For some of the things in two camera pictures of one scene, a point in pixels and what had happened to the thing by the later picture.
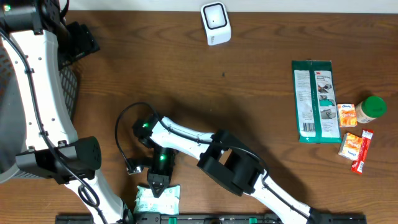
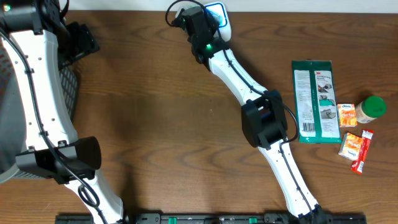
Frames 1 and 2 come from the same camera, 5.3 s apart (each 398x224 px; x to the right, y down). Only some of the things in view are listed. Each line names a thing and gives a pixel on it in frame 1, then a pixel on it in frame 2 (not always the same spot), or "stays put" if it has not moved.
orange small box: x=350 y=146 stays put
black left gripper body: x=78 y=42 stays put
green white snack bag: x=318 y=112 stays put
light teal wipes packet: x=168 y=203 → x=217 y=10
